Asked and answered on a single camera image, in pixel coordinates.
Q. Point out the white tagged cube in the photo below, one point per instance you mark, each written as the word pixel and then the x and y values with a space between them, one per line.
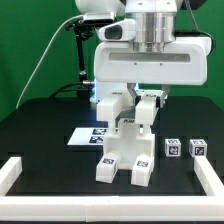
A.
pixel 172 147
pixel 197 147

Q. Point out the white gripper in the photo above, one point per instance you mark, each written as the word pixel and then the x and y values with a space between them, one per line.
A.
pixel 183 62

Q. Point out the white U-shaped fence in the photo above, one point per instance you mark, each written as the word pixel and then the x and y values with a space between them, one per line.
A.
pixel 209 207

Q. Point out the grey camera on stand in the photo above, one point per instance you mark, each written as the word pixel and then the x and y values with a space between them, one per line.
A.
pixel 99 19

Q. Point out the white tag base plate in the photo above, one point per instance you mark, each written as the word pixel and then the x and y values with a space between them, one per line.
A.
pixel 87 136

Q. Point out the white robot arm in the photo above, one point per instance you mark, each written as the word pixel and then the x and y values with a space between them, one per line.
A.
pixel 139 44

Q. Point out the black camera stand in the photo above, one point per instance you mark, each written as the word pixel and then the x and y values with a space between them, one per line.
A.
pixel 82 33

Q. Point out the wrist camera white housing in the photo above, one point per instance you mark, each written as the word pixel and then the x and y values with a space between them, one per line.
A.
pixel 122 31

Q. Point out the white chair back frame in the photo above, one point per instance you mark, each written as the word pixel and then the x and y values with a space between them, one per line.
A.
pixel 142 108

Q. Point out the white chair seat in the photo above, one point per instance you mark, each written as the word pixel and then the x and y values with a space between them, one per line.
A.
pixel 129 143

